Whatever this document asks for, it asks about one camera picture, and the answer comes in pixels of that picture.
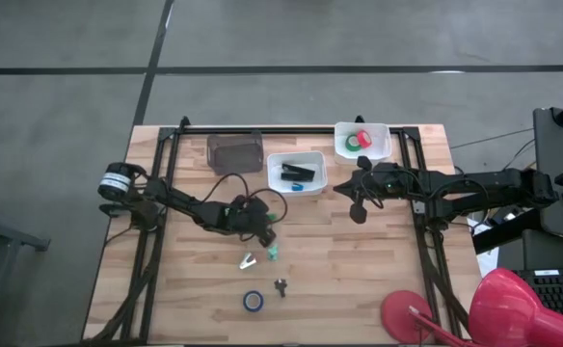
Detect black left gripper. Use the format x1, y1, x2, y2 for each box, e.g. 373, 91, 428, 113
220, 194, 279, 249

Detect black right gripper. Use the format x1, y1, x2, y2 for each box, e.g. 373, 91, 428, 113
333, 154, 411, 226

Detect pink tape roll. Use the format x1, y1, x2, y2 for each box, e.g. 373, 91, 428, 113
355, 129, 374, 150

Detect black stapler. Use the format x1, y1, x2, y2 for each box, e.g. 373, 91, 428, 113
280, 162, 318, 183

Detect blue tape roll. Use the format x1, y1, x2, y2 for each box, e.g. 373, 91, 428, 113
242, 289, 266, 313

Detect white plastic bin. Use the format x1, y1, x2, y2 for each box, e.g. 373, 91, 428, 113
266, 149, 330, 198
333, 120, 393, 166

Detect dark translucent plastic bin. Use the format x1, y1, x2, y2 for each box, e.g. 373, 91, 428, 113
205, 130, 266, 177

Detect white paper sheet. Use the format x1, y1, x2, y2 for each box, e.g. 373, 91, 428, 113
465, 218, 501, 279

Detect black diagonal bar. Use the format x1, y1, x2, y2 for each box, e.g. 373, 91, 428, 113
471, 206, 544, 255

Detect black power box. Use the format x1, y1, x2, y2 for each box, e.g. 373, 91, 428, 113
490, 206, 526, 227

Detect grey side stand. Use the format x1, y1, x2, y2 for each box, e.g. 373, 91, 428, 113
532, 106, 563, 245

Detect red desk lamp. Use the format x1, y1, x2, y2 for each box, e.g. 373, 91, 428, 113
379, 267, 563, 347

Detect black keyboard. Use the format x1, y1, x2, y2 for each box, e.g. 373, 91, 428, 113
511, 268, 563, 325

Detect grey metal cart leg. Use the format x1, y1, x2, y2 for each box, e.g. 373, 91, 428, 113
0, 192, 52, 347

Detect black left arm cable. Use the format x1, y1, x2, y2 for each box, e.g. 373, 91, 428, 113
201, 172, 289, 228

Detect black aluminium table frame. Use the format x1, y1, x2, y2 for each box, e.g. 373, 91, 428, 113
82, 115, 471, 346

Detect thin black floor cable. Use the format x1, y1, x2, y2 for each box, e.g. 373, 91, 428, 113
449, 126, 536, 151

